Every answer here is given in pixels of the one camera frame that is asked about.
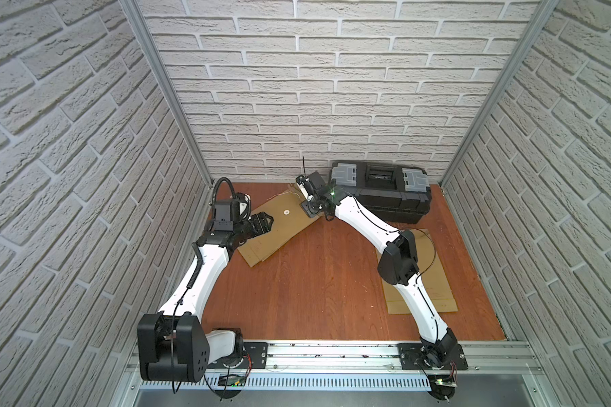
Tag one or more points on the black grey plastic toolbox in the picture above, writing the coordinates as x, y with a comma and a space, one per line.
394, 193

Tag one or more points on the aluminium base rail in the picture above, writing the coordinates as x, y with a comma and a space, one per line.
389, 357

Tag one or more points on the left aluminium corner post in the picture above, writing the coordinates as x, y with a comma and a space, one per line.
145, 39

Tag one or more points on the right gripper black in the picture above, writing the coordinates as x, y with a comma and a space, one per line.
309, 209

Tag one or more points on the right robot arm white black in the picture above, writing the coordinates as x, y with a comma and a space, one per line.
398, 265

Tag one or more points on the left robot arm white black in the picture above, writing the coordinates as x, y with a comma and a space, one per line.
172, 344

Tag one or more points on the aluminium corner post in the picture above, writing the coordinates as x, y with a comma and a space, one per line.
538, 20
145, 39

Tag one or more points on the right aluminium corner post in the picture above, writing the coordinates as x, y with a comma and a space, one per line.
538, 20

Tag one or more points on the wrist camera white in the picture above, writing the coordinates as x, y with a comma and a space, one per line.
244, 205
311, 186

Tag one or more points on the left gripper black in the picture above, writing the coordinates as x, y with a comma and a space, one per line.
260, 224

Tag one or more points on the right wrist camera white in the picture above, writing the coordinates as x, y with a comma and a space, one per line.
311, 186

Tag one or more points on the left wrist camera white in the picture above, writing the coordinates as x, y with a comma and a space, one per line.
244, 205

